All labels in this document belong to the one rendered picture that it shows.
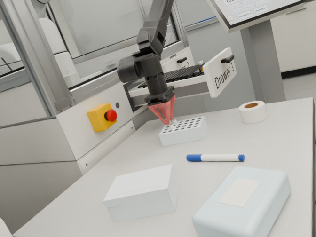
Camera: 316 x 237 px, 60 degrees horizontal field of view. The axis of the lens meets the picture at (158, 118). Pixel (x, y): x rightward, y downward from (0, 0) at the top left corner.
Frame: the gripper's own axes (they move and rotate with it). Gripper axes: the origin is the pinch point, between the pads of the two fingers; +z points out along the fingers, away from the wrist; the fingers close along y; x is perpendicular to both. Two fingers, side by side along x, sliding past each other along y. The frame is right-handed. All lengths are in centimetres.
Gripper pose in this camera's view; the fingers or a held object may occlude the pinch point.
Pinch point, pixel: (168, 120)
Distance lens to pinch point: 83.9
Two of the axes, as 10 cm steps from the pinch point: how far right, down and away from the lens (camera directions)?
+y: -3.2, 3.7, -8.8
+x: 9.0, -1.7, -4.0
